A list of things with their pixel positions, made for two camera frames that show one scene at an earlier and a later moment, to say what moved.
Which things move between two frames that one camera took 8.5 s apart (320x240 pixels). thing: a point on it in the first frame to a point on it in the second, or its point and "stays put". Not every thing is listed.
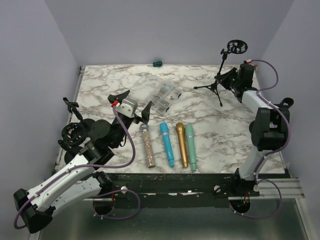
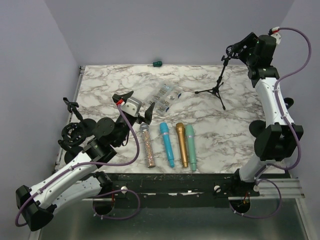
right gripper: x=223 y=80 to x=249 y=42
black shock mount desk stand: x=73 y=134 stays put
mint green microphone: x=190 y=134 stays put
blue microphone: x=164 y=128 stays put
